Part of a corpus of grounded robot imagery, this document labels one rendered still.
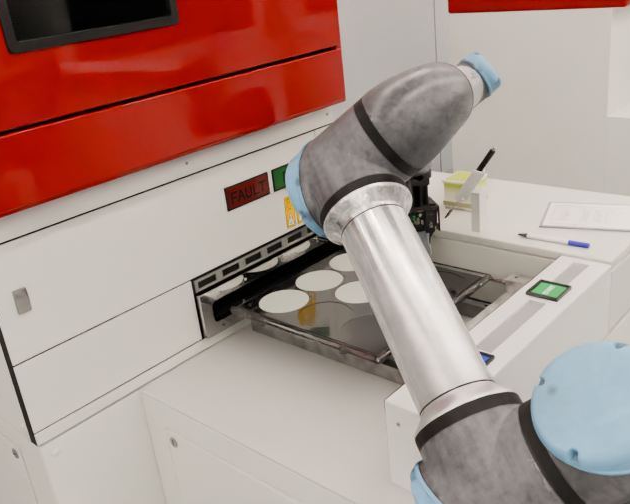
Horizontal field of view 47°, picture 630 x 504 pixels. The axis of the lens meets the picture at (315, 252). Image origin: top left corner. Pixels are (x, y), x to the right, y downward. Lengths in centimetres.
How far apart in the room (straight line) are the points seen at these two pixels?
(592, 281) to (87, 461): 93
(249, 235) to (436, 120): 70
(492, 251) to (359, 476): 59
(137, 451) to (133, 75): 69
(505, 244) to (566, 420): 83
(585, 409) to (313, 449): 58
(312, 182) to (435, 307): 23
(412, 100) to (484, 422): 37
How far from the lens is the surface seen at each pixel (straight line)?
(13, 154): 112
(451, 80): 91
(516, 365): 110
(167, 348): 141
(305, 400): 127
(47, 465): 135
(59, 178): 116
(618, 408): 65
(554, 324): 119
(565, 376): 68
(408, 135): 85
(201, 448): 131
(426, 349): 76
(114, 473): 144
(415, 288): 78
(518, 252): 146
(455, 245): 152
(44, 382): 128
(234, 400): 130
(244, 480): 125
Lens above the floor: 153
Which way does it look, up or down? 22 degrees down
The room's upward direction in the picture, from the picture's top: 7 degrees counter-clockwise
